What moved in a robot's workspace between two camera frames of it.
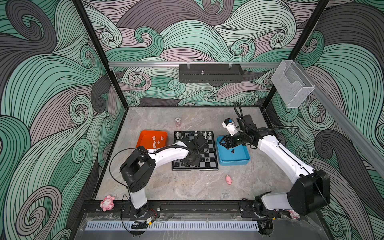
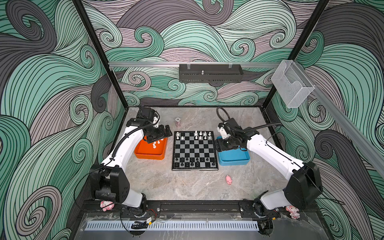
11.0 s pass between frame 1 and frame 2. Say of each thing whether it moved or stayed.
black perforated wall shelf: stayed
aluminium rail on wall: stayed
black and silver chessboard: stayed
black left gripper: moved
